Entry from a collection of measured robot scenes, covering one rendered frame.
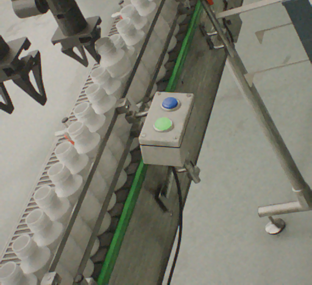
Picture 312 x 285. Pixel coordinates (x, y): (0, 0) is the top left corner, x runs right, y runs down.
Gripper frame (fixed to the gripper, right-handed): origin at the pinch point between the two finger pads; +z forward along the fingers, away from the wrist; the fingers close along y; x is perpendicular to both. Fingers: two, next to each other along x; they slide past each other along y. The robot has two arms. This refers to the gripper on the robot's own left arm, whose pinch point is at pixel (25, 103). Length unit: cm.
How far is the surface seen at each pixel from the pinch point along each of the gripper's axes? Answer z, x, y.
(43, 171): 139, 157, -155
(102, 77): 24.0, 40.0, -13.8
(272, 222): 136, 101, -29
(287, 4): 45, 86, 13
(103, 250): 40.0, 6.1, -11.2
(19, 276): 25.1, -11.4, -13.2
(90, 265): 38.1, 1.2, -11.3
